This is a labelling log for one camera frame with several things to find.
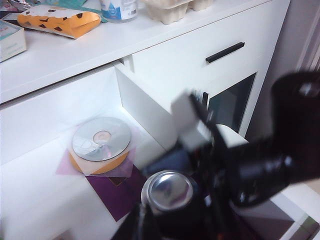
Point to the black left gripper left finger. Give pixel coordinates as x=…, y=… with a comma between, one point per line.
x=133, y=227

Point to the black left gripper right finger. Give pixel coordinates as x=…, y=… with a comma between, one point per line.
x=151, y=230

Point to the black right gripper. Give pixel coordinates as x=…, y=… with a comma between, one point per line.
x=220, y=170

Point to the silver beer can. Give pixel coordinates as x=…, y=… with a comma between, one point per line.
x=170, y=190

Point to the white cabinet drawer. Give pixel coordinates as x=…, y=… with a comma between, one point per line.
x=37, y=130
x=175, y=62

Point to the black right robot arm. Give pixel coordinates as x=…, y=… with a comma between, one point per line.
x=287, y=162

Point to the purple paper sheet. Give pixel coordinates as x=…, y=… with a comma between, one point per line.
x=117, y=197

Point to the orange tape roll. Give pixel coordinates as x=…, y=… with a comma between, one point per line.
x=110, y=166

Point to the silver compact disc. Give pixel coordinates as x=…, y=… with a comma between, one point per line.
x=100, y=137

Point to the white glass-panel cabinet door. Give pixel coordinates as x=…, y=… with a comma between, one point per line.
x=232, y=105

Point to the white sideboard cabinet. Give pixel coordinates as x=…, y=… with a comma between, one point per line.
x=75, y=57

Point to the beige egg carton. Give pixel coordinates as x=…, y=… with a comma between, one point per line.
x=170, y=11

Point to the clear pump sanitizer bottle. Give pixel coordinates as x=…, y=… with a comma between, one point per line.
x=120, y=12

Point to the orange packet with brown chips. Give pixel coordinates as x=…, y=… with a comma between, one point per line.
x=75, y=25

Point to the white printed cardboard box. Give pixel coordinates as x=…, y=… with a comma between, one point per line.
x=11, y=42

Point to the teal grey card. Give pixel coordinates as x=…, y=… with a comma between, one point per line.
x=67, y=5

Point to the shiny crumpled wrapper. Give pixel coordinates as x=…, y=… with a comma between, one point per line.
x=15, y=6

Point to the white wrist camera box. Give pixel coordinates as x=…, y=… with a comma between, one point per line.
x=186, y=120

